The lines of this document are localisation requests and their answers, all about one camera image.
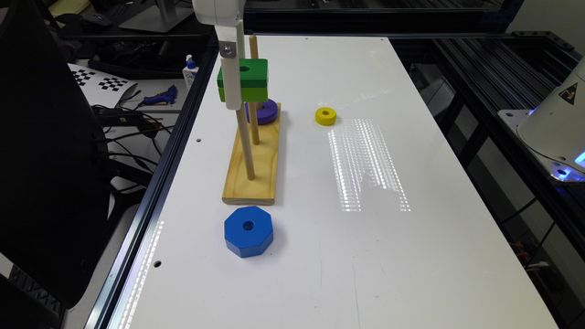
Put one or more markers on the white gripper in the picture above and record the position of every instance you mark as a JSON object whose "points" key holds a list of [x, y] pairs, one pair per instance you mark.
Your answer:
{"points": [[221, 13]]}

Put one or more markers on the green square block with hole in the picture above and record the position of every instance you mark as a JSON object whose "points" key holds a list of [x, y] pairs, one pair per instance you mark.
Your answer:
{"points": [[254, 79]]}

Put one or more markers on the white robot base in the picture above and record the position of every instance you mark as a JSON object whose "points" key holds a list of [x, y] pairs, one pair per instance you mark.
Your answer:
{"points": [[554, 130]]}

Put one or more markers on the blue octagon block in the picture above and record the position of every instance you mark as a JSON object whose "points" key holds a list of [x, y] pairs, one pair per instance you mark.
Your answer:
{"points": [[248, 231]]}

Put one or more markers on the middle wooden peg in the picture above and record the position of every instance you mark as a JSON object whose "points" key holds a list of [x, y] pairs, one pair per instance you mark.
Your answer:
{"points": [[254, 53]]}

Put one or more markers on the wooden peg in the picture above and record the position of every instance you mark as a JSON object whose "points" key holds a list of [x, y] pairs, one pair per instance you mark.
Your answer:
{"points": [[254, 53], [245, 141]]}

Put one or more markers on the white lotion bottle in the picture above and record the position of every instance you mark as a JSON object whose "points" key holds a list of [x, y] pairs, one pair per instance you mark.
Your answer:
{"points": [[190, 71]]}

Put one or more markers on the monitor stand base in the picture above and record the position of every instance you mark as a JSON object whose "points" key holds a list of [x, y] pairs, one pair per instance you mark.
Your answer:
{"points": [[159, 18]]}

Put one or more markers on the front wooden peg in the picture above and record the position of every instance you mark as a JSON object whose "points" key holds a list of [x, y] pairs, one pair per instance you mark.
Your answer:
{"points": [[245, 141]]}

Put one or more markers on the blue glue gun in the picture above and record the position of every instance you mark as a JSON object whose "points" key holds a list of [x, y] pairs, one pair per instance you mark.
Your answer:
{"points": [[167, 97]]}

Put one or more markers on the checkerboard calibration sheet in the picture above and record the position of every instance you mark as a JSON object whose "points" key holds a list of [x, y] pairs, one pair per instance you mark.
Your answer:
{"points": [[101, 88]]}

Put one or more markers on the wooden peg base board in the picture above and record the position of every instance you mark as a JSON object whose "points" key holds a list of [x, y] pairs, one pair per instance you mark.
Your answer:
{"points": [[261, 190]]}

